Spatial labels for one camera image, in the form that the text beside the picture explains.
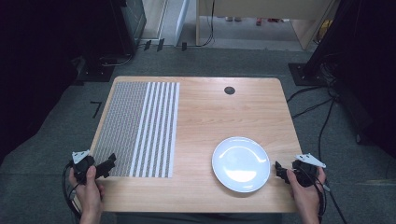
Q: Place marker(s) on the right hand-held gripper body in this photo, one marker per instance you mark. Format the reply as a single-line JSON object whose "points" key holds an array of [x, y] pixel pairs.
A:
{"points": [[306, 174]]}

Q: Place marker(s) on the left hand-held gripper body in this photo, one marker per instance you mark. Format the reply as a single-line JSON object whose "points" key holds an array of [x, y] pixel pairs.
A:
{"points": [[81, 165]]}

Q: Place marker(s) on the person's right hand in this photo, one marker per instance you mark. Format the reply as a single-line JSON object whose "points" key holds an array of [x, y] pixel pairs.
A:
{"points": [[306, 197]]}

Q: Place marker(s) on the person's left hand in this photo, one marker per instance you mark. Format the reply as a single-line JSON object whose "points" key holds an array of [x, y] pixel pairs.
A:
{"points": [[90, 196]]}

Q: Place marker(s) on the white round plate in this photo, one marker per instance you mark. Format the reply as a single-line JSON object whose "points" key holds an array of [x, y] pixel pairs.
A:
{"points": [[241, 164]]}

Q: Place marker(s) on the grey white striped placemat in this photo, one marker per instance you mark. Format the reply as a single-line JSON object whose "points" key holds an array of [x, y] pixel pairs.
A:
{"points": [[134, 127]]}

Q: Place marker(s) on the black tape corner mark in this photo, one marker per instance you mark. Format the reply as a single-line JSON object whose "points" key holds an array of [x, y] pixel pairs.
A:
{"points": [[97, 107]]}

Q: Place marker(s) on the black round table grommet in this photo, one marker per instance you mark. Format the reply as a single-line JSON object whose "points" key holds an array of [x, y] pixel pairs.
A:
{"points": [[229, 90]]}

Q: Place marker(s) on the black tape strip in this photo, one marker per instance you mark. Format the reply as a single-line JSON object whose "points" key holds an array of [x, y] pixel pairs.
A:
{"points": [[160, 44], [184, 46], [147, 45]]}

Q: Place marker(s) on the black curtain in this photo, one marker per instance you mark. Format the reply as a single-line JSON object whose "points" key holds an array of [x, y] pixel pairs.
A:
{"points": [[46, 46], [367, 62]]}

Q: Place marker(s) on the yellow object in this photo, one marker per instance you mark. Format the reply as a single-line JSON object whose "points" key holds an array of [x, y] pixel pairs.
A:
{"points": [[327, 29]]}

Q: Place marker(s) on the small red object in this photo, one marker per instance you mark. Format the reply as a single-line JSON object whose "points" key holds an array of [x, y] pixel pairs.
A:
{"points": [[258, 21]]}

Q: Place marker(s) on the white cabinet panel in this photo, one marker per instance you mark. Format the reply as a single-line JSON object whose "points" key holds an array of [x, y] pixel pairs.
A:
{"points": [[181, 21]]}

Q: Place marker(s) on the black stand base plate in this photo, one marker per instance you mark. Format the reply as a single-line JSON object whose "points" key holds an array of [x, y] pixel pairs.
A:
{"points": [[303, 74], [96, 73]]}

